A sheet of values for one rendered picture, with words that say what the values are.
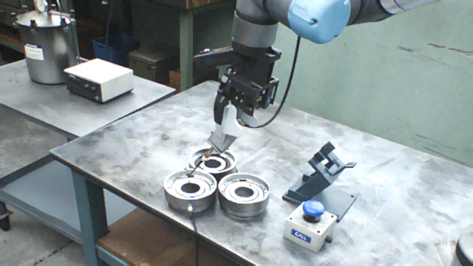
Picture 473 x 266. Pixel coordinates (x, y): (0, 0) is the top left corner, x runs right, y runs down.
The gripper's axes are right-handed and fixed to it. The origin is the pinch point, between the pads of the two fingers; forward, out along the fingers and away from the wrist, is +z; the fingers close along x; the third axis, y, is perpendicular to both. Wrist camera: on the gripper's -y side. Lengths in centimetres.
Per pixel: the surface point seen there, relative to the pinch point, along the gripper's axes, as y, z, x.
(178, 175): -5.0, 10.7, -7.2
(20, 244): -90, 106, 0
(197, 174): -2.4, 10.2, -4.2
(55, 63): -88, 30, 23
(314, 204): 23.0, 2.5, -2.3
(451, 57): 11, 24, 158
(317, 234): 26.4, 5.1, -5.9
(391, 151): 24.3, 10.5, 39.9
